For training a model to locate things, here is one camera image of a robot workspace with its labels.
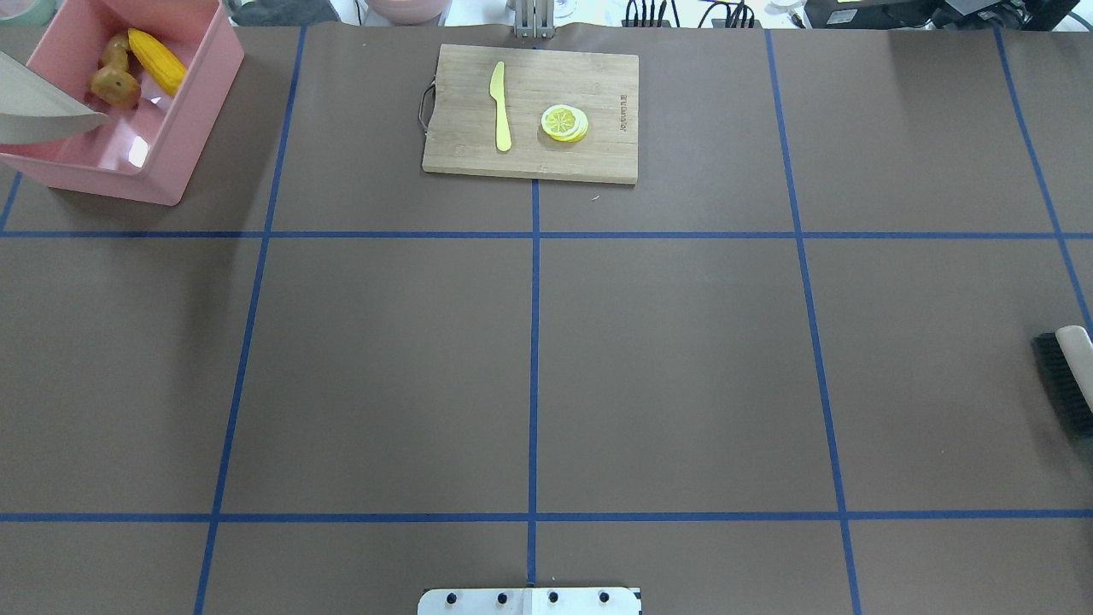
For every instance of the dark grey cloth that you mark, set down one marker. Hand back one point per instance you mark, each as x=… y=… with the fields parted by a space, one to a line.
x=281 y=13

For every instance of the yellow toy knife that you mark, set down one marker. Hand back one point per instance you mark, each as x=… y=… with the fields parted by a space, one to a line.
x=497 y=91

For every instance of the beige plastic dustpan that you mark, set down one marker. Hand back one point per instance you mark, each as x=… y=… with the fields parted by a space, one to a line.
x=34 y=111

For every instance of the tan toy ginger root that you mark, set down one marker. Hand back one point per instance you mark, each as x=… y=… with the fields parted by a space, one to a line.
x=116 y=53

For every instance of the bamboo cutting board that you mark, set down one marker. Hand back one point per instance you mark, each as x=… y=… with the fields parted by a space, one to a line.
x=606 y=87

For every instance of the beige hand brush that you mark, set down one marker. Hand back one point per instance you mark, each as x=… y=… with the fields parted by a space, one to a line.
x=1064 y=362

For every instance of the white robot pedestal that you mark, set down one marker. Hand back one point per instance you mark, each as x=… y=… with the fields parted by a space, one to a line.
x=532 y=600

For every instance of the yellow toy corn cob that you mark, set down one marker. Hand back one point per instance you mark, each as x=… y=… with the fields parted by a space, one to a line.
x=160 y=63

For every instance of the yellow toy lemon slice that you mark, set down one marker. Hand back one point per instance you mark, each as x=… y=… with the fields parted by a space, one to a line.
x=564 y=123

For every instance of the brown toy potato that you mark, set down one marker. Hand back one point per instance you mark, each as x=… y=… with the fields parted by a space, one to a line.
x=116 y=87

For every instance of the pink bowl with pieces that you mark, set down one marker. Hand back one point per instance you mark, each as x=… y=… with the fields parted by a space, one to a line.
x=383 y=13

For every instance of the aluminium frame post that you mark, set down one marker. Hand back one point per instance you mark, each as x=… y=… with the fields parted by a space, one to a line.
x=534 y=18

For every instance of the pink plastic bin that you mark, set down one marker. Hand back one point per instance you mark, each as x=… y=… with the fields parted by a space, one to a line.
x=147 y=153

